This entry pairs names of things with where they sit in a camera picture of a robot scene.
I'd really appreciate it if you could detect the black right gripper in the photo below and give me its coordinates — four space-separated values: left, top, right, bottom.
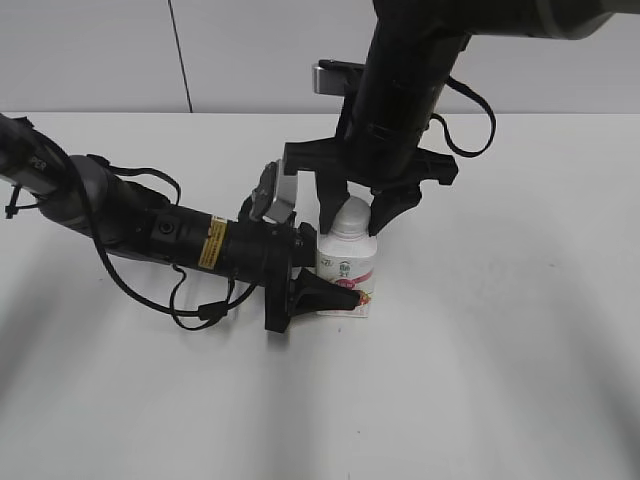
284 137 459 236

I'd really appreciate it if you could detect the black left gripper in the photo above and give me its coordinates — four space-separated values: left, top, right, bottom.
222 221 360 333

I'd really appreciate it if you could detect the white ribbed bottle cap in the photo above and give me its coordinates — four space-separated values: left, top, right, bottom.
331 196 370 238

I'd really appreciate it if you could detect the white yili changqing yogurt bottle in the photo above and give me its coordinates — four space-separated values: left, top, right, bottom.
315 195 377 320

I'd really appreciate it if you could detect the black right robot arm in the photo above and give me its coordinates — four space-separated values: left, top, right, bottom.
284 1 639 236

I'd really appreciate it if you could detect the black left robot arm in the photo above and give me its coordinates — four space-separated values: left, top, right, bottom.
1 116 362 333

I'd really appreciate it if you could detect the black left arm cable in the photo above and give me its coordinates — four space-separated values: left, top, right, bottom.
0 149 256 331

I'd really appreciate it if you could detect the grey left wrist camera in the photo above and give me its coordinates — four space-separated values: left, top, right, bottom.
246 159 298 227

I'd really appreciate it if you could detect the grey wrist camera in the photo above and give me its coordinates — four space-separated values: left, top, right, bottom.
312 59 365 97
246 159 298 227

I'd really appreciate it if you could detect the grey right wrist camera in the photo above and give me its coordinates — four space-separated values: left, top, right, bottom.
312 59 365 97

